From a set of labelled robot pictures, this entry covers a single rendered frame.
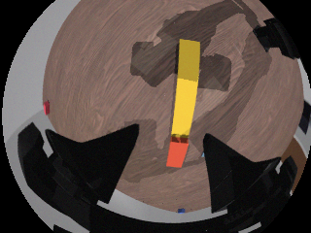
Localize red rectangular block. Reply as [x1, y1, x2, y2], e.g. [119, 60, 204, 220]
[44, 101, 50, 115]

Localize small blue cube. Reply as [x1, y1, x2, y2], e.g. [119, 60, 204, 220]
[178, 209, 186, 214]

